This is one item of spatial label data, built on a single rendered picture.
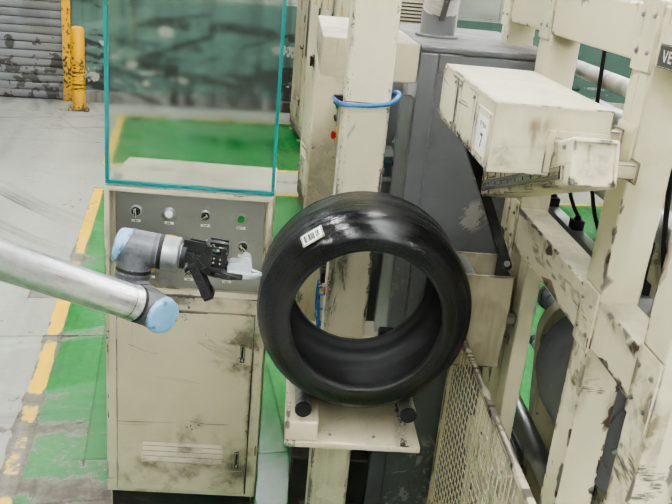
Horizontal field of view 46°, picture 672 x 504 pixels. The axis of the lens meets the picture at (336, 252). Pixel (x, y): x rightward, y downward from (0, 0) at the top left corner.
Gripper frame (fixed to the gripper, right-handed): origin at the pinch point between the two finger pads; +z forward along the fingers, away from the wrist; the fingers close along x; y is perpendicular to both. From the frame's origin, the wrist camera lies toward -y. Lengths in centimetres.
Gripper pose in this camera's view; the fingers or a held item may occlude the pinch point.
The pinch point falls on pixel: (256, 276)
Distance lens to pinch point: 207.8
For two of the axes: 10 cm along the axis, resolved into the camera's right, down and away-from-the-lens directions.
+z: 9.8, 1.8, 1.1
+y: 2.1, -9.2, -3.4
